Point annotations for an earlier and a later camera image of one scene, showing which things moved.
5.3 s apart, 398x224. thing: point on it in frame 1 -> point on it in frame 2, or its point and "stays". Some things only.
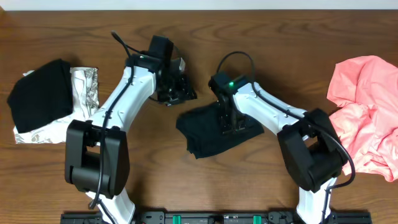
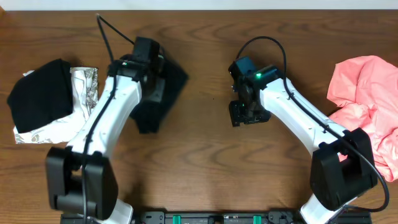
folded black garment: [41, 95] stays
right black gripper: [226, 127] -> [238, 116]
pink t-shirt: [367, 124] stays
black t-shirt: [202, 130] -> [148, 114]
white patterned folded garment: [86, 101] stays
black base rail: [217, 217] stays
